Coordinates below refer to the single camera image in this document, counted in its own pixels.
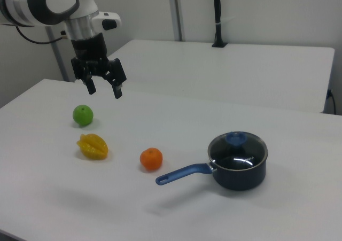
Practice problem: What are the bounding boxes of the orange mandarin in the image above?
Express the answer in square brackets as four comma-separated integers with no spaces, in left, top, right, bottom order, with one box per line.
[139,147,164,172]

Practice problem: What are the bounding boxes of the yellow starfruit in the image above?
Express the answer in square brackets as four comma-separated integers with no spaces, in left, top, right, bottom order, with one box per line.
[76,133,109,160]

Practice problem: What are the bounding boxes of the grey metal wall post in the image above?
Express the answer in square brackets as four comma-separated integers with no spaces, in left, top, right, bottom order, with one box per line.
[167,0,185,42]

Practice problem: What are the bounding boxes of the black camera pole with base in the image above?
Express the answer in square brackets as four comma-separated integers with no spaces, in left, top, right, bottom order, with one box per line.
[211,0,228,48]

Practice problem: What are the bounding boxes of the green apple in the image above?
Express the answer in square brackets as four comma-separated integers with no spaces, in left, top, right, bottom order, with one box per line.
[72,104,94,127]

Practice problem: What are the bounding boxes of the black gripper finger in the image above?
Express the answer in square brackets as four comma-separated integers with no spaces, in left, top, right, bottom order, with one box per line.
[111,82,124,100]
[84,75,97,95]

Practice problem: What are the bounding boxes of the dark blue saucepan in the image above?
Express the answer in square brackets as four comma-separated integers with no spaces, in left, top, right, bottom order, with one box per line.
[156,134,269,191]

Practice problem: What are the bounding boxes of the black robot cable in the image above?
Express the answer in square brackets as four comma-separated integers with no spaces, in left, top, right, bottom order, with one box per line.
[15,25,67,45]

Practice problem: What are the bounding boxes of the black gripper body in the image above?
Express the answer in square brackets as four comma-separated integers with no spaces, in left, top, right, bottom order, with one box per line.
[69,33,128,86]

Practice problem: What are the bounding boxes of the black wall cable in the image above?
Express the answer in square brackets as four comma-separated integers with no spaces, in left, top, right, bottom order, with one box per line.
[327,89,337,115]

